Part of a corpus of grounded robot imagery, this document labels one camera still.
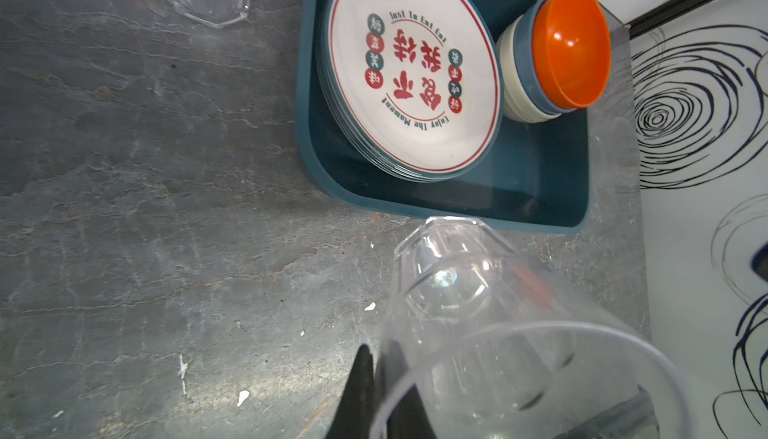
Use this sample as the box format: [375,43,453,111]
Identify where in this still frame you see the teal plastic bin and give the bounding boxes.
[295,0,590,234]

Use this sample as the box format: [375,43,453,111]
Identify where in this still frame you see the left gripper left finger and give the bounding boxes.
[325,344,375,439]

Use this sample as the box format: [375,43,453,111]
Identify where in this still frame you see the orange bowl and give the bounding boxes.
[532,0,611,109]

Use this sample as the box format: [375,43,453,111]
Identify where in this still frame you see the blue bowl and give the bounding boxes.
[511,0,574,115]

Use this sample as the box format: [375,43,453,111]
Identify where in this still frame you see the cream bowl teal outside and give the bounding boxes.
[496,16,560,124]

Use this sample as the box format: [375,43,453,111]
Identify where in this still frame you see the white plate red characters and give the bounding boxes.
[317,0,503,183]

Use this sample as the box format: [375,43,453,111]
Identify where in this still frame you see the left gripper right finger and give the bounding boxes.
[377,342,435,439]

